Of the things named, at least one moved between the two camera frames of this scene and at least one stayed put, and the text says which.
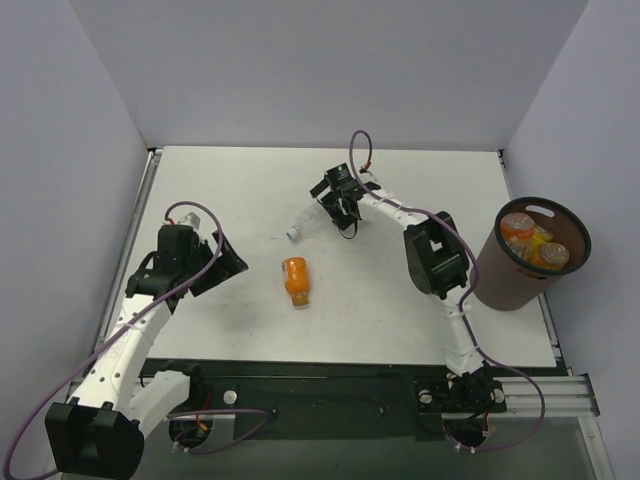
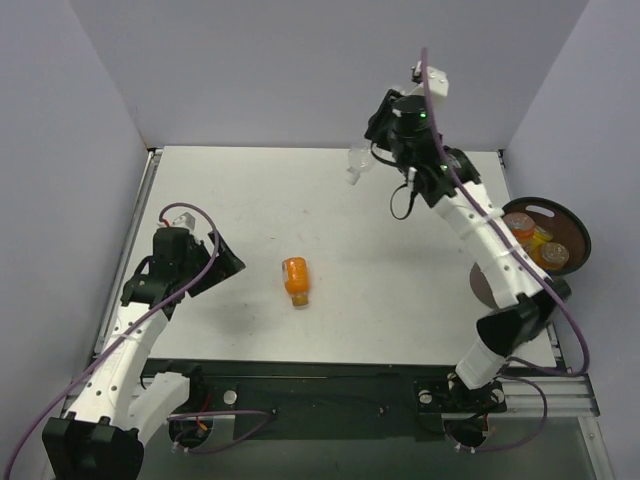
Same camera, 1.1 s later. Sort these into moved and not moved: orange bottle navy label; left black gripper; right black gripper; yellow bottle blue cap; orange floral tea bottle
Moved: right black gripper
Not moved: orange bottle navy label; left black gripper; orange floral tea bottle; yellow bottle blue cap
